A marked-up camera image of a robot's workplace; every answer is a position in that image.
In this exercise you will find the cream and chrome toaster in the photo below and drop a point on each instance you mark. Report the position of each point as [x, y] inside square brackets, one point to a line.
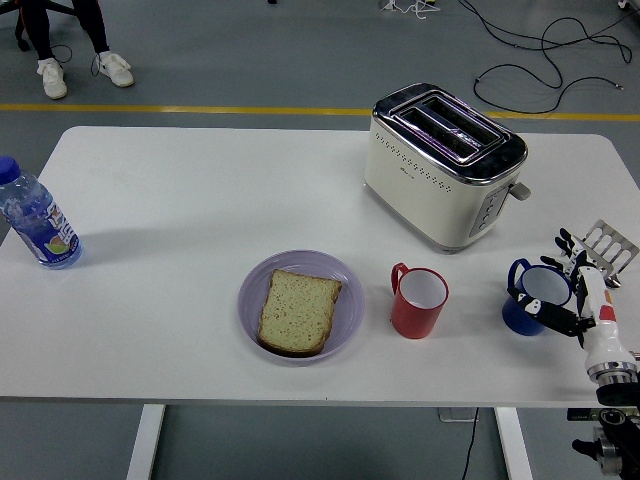
[425, 200]

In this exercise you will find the black table control panel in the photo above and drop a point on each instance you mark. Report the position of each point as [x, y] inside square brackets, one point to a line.
[580, 415]

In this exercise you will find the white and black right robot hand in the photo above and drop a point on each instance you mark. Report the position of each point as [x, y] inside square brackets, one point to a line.
[605, 335]

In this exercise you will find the blue plastic cup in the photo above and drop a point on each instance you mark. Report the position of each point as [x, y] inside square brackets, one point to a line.
[520, 322]

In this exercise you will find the person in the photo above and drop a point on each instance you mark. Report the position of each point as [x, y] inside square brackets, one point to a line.
[42, 35]

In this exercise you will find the silver metal toast rack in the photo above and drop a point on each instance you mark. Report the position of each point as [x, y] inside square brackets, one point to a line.
[610, 245]

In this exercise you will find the red plastic cup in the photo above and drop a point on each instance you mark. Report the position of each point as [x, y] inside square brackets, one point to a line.
[415, 320]

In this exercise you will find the white table leg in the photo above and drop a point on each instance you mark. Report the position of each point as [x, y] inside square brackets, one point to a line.
[512, 445]
[147, 440]

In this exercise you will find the grey box under table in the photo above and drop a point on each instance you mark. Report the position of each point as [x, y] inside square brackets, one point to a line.
[452, 415]

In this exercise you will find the purple round plate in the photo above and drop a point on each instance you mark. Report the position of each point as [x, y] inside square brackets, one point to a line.
[247, 305]

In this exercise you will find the slice of toast bread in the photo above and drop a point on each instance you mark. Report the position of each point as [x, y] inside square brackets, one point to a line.
[297, 312]

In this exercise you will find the clear water bottle blue cap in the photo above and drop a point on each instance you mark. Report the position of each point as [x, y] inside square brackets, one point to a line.
[35, 220]

